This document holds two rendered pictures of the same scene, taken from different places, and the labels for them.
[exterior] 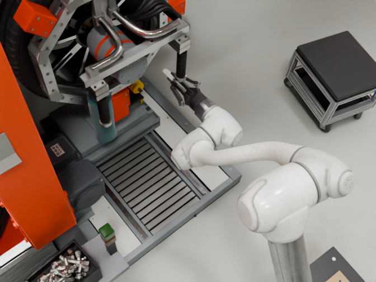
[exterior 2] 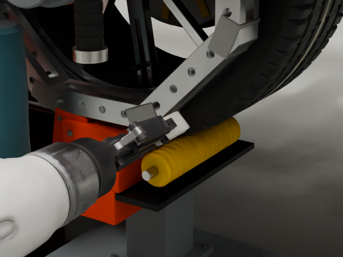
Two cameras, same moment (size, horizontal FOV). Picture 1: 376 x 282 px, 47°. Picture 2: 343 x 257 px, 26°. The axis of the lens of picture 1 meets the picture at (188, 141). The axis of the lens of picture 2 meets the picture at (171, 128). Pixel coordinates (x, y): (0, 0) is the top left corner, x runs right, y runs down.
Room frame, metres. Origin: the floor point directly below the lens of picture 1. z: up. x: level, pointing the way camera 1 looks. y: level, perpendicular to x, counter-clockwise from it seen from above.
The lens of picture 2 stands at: (1.01, -0.85, 0.98)
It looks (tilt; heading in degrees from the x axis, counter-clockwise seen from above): 20 degrees down; 78
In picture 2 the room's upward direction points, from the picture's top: straight up
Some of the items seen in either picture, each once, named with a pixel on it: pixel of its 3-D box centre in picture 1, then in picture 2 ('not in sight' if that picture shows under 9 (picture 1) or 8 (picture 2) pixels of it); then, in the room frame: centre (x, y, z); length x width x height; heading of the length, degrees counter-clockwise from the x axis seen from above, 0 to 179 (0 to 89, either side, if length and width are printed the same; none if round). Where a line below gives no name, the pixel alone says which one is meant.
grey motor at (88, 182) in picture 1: (66, 171); not in sight; (0.90, 0.53, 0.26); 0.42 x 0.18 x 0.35; 45
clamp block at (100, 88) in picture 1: (94, 84); not in sight; (0.87, 0.32, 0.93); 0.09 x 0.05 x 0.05; 45
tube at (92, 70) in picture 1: (95, 36); not in sight; (0.98, 0.32, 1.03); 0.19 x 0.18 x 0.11; 45
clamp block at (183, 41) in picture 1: (177, 38); not in sight; (1.12, 0.08, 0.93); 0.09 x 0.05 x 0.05; 45
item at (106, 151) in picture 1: (100, 123); not in sight; (1.26, 0.46, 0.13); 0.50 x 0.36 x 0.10; 135
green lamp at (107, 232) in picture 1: (107, 231); not in sight; (0.49, 0.23, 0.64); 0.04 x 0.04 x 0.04; 45
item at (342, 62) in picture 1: (333, 82); not in sight; (1.68, -0.79, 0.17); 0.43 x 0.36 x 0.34; 29
